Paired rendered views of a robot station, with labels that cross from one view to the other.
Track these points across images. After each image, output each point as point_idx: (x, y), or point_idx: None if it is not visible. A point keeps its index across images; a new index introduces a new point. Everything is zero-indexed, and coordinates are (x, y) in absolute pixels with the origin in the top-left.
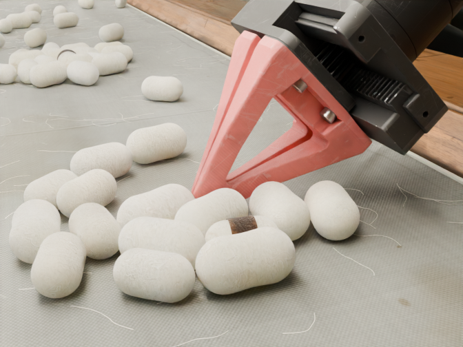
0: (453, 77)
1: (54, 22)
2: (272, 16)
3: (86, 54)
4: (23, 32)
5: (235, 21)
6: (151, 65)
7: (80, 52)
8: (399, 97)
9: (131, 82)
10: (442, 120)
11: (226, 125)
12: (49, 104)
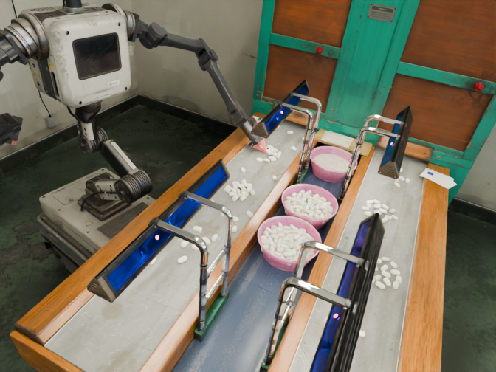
0: (226, 146)
1: (201, 229)
2: (260, 138)
3: (238, 184)
4: (210, 235)
5: (259, 142)
6: (226, 184)
7: (239, 184)
8: None
9: (238, 179)
10: (239, 145)
11: (265, 145)
12: (255, 180)
